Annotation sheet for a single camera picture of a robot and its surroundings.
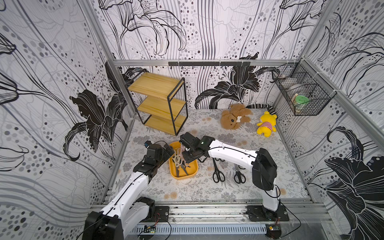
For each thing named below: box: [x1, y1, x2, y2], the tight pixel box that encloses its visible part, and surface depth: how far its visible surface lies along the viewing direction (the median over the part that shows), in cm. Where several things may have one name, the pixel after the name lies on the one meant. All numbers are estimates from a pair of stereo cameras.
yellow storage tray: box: [169, 141, 198, 180], surface depth 88 cm
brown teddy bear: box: [220, 103, 254, 130], surface depth 106 cm
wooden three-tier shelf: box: [127, 72, 188, 136], surface depth 95 cm
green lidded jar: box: [295, 95, 310, 111], surface depth 81 cm
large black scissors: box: [212, 157, 226, 183], surface depth 87 cm
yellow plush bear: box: [256, 111, 278, 138], surface depth 105 cm
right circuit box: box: [265, 224, 282, 239], surface depth 71 cm
